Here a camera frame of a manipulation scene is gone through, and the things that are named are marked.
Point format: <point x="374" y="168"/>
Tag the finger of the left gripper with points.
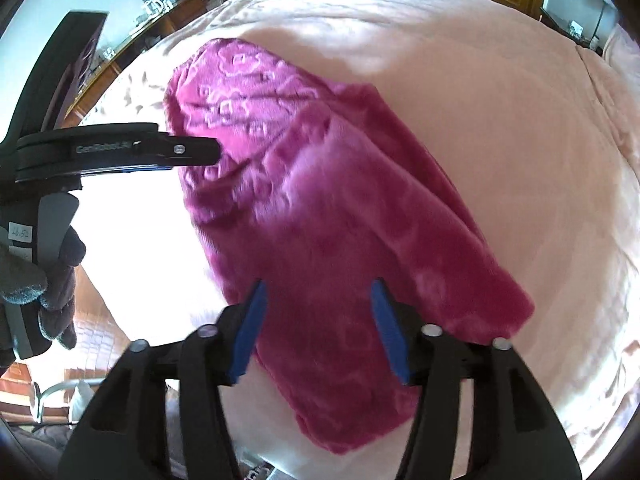
<point x="109" y="148"/>

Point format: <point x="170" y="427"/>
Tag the grey gloved left hand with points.
<point x="52" y="290"/>

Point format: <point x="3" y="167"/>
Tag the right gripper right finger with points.
<point x="515" y="431"/>

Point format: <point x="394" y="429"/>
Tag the pink bed duvet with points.
<point x="540" y="137"/>

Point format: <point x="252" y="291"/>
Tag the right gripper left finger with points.
<point x="122" y="433"/>

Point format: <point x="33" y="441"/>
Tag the magenta fleece pants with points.
<point x="320" y="190"/>

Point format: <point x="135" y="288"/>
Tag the pink pillow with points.
<point x="622" y="53"/>

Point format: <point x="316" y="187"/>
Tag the dark left nightstand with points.
<point x="569" y="30"/>

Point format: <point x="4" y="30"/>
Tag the wooden dresser with clutter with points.
<point x="147" y="36"/>

